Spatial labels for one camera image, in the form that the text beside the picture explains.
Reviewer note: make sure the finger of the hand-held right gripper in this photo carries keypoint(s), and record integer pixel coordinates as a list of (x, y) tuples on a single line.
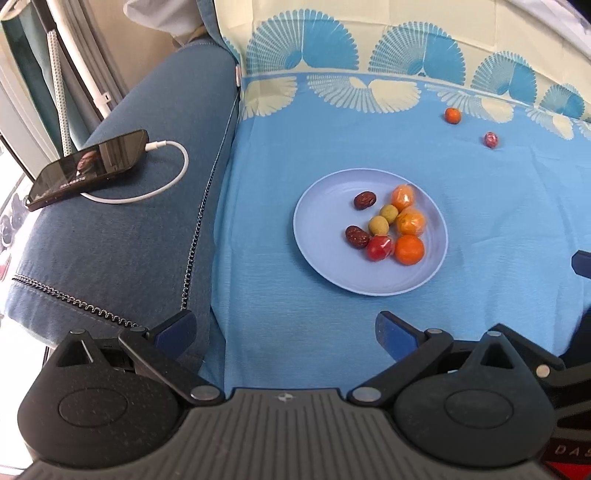
[(556, 377), (581, 263)]

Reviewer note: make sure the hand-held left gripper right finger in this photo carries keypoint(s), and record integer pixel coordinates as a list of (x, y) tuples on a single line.
[(392, 333)]

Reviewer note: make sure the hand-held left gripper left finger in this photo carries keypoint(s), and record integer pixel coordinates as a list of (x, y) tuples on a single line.
[(176, 330)]

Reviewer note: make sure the plastic-wrapped red fruit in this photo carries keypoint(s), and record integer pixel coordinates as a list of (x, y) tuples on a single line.
[(491, 139), (380, 247)]

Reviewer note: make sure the light blue plate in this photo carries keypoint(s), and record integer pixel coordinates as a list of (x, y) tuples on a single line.
[(330, 258)]

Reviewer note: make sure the dried red date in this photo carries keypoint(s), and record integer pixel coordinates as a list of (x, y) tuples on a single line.
[(364, 200), (357, 236)]

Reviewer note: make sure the yellow-green round fruit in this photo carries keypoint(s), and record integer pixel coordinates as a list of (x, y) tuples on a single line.
[(378, 225), (389, 212)]

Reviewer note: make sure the plastic-wrapped orange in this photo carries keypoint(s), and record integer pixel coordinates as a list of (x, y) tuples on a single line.
[(402, 196), (412, 221)]

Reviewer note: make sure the blue denim cushion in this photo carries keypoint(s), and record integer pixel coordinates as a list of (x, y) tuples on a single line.
[(138, 249)]

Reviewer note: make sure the blue fan-print bedsheet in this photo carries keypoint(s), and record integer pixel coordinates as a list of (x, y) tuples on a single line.
[(485, 207)]

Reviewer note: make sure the black smartphone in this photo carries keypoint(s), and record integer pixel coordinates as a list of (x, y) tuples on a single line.
[(87, 168)]

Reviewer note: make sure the dark patterned cloth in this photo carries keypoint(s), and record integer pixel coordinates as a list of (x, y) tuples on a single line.
[(7, 230)]

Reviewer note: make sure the white dotted fabric strip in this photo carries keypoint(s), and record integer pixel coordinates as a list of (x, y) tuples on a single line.
[(59, 92)]

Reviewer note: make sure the white pole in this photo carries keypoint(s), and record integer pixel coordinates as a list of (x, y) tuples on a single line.
[(90, 69)]

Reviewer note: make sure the teal curtain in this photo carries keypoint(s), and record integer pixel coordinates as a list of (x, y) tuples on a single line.
[(32, 69)]

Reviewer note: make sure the white cloth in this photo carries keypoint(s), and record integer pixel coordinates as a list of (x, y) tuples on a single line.
[(161, 14)]

